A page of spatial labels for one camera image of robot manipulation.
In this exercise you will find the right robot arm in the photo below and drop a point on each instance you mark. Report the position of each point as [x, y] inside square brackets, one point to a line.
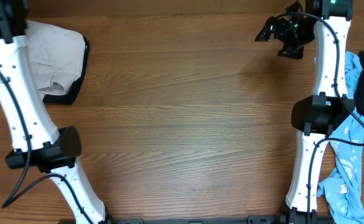
[316, 117]

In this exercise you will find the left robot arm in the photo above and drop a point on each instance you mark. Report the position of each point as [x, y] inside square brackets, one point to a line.
[39, 147]

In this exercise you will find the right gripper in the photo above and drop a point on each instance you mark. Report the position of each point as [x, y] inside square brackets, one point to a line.
[297, 51]

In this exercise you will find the folded beige trousers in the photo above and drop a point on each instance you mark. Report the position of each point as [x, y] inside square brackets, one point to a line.
[55, 56]

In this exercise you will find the folded black garment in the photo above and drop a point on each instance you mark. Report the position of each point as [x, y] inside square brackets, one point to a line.
[70, 97]

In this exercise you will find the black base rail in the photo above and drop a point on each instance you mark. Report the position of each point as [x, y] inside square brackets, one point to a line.
[252, 219]

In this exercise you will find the light blue printed t-shirt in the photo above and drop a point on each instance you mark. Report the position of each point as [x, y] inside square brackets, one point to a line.
[342, 189]

